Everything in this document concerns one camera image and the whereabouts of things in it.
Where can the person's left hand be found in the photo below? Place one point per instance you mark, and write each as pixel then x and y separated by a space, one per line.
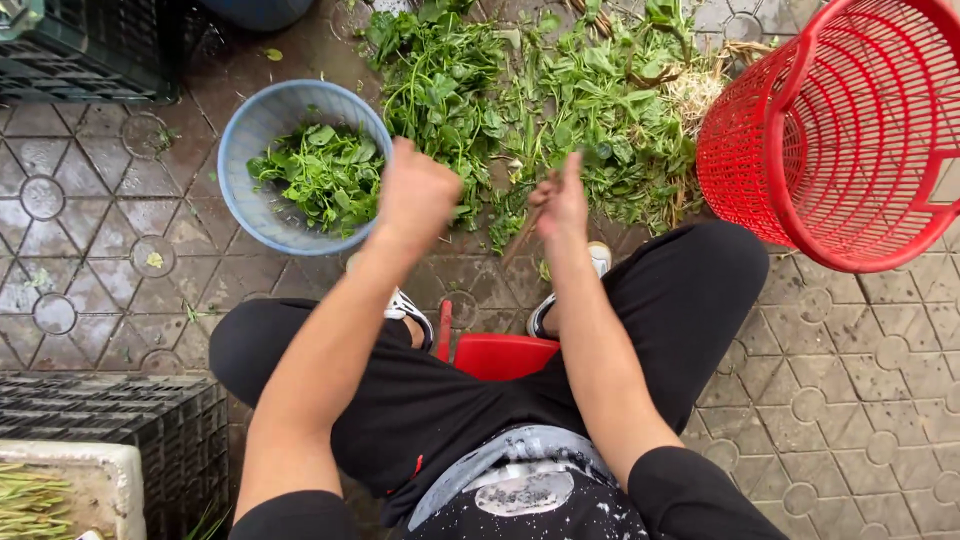
pixel 416 191

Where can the person's right hand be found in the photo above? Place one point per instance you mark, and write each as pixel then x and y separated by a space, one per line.
pixel 559 204

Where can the person's right fingers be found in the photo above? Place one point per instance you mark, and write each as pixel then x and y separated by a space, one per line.
pixel 566 176

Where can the person's left fingers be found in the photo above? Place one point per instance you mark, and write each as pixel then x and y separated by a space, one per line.
pixel 405 154

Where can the brown vegetable stem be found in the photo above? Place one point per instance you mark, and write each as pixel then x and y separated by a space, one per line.
pixel 534 214

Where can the heap of leafy greens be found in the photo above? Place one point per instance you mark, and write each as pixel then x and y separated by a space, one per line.
pixel 555 105

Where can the picked green leaves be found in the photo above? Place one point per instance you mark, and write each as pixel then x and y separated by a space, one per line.
pixel 319 176

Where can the blue plastic basin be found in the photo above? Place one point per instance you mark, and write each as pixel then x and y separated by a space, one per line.
pixel 304 166

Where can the person's right shoe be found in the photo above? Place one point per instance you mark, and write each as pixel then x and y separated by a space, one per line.
pixel 570 289

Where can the person's shoe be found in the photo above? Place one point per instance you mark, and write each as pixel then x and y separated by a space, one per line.
pixel 570 289
pixel 409 309

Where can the person's left shoe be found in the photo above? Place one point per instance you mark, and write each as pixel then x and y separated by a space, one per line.
pixel 409 309

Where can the red plastic stool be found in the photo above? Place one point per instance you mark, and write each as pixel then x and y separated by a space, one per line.
pixel 499 352

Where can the dark blue container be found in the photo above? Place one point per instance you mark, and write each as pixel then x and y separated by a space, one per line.
pixel 255 11

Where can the person's black trousers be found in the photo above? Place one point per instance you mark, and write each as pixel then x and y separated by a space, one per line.
pixel 480 375

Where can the red plastic mesh basket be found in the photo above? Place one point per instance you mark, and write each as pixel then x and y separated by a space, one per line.
pixel 840 127

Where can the person's black printed shirt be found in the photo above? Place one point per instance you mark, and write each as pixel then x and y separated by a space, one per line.
pixel 540 491

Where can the black plastic crate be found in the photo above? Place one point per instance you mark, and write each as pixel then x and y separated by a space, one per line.
pixel 135 427
pixel 90 49

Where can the white foam box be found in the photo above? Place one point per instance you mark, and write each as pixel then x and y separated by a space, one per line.
pixel 90 480

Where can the bundle of green stems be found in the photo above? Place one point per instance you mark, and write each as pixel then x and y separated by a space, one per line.
pixel 30 506

